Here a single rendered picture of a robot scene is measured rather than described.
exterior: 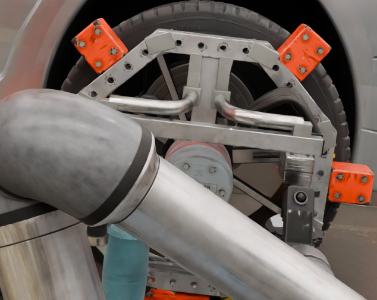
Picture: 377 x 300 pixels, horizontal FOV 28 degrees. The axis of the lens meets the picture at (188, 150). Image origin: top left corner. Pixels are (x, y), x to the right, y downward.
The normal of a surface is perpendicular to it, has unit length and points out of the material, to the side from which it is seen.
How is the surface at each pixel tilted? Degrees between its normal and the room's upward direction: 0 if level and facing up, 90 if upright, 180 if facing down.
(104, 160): 71
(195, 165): 90
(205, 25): 90
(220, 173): 90
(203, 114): 90
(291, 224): 59
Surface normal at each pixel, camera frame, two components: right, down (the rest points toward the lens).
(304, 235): 0.07, -0.30
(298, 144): -0.02, 0.22
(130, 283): 0.31, 0.25
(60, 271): 0.44, -0.11
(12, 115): -0.42, -0.47
